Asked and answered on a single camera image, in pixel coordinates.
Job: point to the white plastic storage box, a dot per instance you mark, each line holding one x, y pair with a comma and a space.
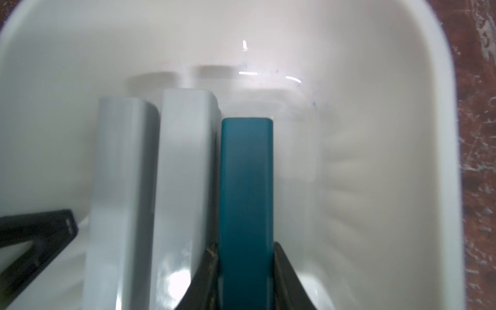
361, 93

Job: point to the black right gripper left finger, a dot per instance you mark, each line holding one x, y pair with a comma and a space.
202, 292

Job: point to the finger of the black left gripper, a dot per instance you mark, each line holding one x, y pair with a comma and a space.
49, 232

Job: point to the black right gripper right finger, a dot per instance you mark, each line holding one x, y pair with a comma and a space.
289, 291

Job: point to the teal block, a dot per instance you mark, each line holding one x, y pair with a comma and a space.
246, 214

